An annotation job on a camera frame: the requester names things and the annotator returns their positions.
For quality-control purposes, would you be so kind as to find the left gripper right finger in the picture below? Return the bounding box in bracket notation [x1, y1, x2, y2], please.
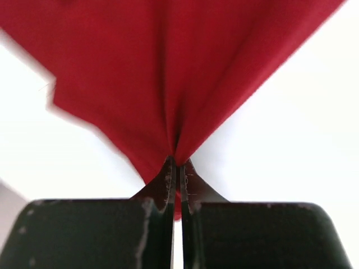
[179, 161, 351, 268]

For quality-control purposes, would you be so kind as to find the dark red t shirt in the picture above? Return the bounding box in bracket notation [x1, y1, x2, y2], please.
[0, 0, 348, 221]

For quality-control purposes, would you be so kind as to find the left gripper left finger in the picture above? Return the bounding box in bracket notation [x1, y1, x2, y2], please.
[1, 157, 176, 268]

